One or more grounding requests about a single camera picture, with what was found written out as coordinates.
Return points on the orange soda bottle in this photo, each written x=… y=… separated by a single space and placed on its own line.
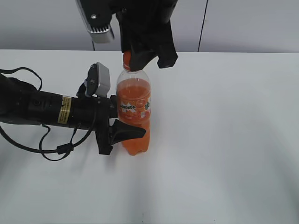
x=134 y=95

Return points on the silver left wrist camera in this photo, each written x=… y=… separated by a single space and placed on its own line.
x=97 y=81

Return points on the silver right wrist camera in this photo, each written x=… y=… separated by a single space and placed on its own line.
x=97 y=15

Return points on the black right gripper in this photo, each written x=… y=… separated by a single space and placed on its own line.
x=145 y=29

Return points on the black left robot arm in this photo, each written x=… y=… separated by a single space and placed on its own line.
x=22 y=103

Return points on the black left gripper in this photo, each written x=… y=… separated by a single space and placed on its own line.
x=93 y=114

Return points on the orange bottle cap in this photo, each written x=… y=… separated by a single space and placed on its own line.
x=126 y=60

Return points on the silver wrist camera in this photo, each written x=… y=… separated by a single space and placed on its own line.
x=97 y=15
x=97 y=81

